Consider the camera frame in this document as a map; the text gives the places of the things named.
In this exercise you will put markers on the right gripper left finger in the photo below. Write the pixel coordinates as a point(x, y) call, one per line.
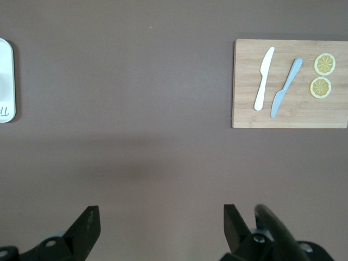
point(81, 233)

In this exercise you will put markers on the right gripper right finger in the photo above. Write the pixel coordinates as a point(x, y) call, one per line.
point(239, 236)

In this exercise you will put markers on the cream tray with bear print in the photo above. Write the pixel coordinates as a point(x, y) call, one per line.
point(6, 81)

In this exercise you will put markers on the brown table cover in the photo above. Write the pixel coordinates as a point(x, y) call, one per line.
point(122, 108)

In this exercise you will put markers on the bamboo cutting board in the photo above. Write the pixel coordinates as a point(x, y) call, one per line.
point(299, 114)

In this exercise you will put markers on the white plastic knife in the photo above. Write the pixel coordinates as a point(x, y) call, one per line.
point(263, 81)

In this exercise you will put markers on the grey plastic knife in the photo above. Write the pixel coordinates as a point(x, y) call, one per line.
point(286, 87)

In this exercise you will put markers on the yellow lemon slice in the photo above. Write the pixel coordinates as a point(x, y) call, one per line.
point(324, 64)
point(320, 87)

